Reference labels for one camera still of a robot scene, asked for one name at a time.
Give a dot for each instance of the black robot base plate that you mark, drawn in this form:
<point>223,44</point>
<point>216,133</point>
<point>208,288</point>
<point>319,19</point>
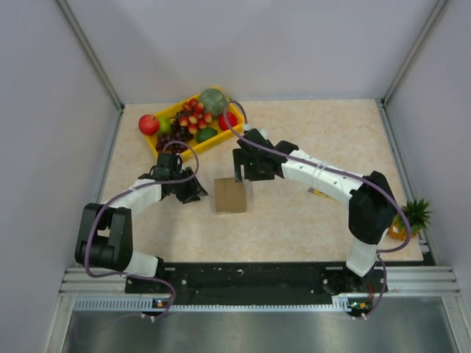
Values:
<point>282,283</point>

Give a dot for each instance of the yellow plastic fruit tray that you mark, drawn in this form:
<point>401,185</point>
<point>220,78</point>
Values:
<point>173,111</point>

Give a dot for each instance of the green lime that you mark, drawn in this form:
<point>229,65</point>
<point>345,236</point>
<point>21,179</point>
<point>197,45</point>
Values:
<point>206,134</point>

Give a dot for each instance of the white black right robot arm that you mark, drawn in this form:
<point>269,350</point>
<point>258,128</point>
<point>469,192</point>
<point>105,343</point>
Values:
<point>369,200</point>

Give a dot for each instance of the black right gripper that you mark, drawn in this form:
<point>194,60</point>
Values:
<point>240,158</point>

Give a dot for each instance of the red apple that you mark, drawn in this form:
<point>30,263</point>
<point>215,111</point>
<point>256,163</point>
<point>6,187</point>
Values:
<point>148,125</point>

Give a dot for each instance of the brown cardboard express box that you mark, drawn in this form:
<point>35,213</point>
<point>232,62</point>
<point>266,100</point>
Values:
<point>229,196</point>

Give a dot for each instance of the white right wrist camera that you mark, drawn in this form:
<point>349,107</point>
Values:
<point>253,132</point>

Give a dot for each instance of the green netted melon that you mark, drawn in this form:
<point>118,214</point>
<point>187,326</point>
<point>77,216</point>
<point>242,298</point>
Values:
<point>213,101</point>

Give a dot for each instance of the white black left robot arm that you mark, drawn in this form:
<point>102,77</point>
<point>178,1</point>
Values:
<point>105,237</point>

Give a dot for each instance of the red tomato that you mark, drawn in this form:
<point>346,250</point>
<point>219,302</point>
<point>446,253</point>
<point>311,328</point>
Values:
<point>224,123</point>

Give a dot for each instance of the green apple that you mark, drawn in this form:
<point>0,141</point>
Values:
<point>164,125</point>

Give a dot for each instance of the dark purple grape bunch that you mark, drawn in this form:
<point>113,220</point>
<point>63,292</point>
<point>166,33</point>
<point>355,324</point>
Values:
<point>176,134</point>

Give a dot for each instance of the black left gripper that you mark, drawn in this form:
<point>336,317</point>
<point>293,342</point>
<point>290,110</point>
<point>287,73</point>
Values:
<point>194,190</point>

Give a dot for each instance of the yellow utility knife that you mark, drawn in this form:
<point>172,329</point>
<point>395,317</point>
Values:
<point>319,193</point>

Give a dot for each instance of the toy pineapple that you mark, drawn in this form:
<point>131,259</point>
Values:
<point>418,214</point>

